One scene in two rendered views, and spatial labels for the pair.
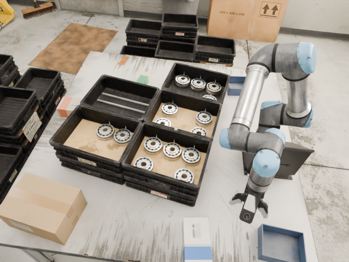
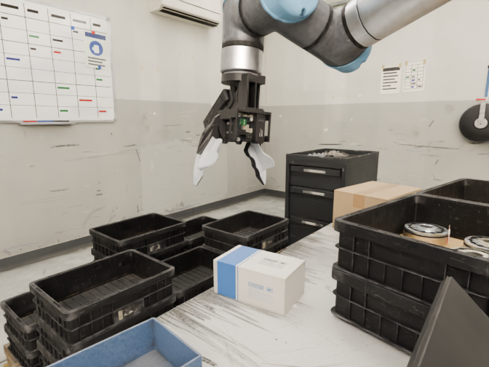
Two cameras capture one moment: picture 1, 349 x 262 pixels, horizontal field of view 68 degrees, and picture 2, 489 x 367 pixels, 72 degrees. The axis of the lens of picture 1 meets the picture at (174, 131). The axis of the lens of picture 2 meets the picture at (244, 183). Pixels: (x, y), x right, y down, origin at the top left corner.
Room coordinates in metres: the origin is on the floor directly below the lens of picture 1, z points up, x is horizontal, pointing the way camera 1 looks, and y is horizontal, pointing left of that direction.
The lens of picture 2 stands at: (0.84, -0.80, 1.14)
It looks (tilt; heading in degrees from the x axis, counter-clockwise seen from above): 11 degrees down; 127
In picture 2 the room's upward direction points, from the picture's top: straight up
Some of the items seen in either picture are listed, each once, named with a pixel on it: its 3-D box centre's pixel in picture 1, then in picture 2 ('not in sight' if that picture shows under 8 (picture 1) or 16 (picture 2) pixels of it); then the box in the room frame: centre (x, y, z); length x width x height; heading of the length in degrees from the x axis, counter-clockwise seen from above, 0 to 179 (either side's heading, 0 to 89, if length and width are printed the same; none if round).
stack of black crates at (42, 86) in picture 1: (41, 96); not in sight; (1.71, 1.25, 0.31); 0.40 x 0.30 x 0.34; 177
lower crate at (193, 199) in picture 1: (167, 169); (434, 288); (0.77, 0.02, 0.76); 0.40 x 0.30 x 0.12; 77
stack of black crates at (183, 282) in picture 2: not in sight; (191, 300); (-0.20, 0.19, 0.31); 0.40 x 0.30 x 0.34; 87
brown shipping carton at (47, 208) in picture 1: (44, 207); (377, 207); (0.49, 0.59, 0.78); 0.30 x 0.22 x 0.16; 77
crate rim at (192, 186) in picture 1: (168, 153); (442, 222); (0.77, 0.02, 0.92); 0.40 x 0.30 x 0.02; 77
